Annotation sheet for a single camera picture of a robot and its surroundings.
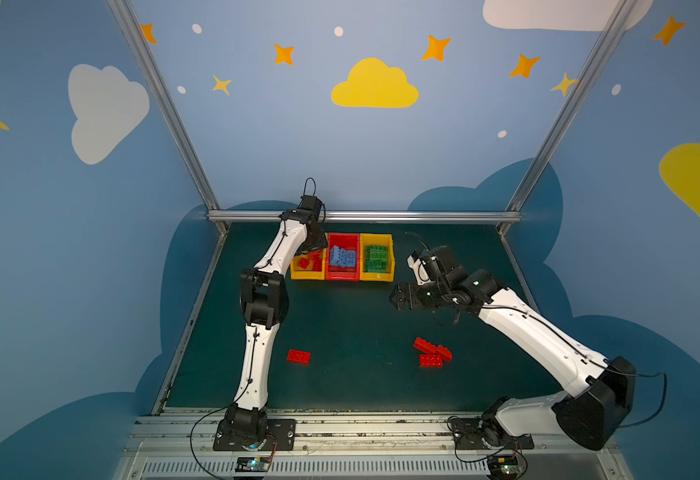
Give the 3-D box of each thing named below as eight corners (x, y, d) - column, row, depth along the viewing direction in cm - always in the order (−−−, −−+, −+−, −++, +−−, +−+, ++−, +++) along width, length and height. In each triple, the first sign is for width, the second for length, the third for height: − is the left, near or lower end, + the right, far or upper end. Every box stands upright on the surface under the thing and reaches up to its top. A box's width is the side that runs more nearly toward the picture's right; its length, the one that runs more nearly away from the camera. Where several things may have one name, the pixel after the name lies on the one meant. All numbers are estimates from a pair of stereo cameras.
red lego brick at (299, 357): (287, 361, 89) (286, 357, 87) (290, 352, 91) (289, 348, 89) (309, 365, 88) (308, 362, 86) (311, 356, 90) (310, 352, 88)
